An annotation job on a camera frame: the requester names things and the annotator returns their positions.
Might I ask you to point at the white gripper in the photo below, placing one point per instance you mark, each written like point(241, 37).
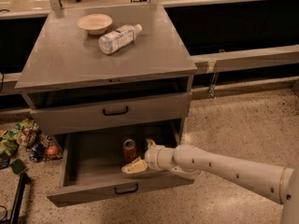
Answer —
point(151, 156)

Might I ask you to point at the red coke can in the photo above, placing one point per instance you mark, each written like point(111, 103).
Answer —
point(129, 150)

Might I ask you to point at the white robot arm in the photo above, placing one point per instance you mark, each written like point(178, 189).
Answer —
point(276, 183)

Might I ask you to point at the open grey middle drawer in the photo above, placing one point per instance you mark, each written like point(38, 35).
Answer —
point(93, 161)

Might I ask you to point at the closed grey top drawer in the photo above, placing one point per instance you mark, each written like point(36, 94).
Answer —
point(94, 116)

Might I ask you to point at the grey drawer cabinet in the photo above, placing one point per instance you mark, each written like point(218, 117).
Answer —
point(67, 67)

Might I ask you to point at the blue soda can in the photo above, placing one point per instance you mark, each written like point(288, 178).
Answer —
point(37, 152)

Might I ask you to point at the orange fruit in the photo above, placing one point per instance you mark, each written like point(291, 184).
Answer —
point(52, 152)

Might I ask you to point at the clear plastic water bottle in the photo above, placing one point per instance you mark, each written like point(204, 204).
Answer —
point(119, 38)

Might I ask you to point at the black stand pole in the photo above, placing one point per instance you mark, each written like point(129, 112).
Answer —
point(14, 216)

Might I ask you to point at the green sponge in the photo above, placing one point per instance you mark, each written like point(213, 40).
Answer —
point(18, 167)

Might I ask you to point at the green chip bag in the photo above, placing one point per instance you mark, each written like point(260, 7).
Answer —
point(19, 135)

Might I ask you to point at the beige shallow bowl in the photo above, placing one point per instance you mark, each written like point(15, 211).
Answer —
point(95, 24)

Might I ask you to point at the black wire basket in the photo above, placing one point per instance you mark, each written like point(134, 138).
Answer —
point(40, 138)

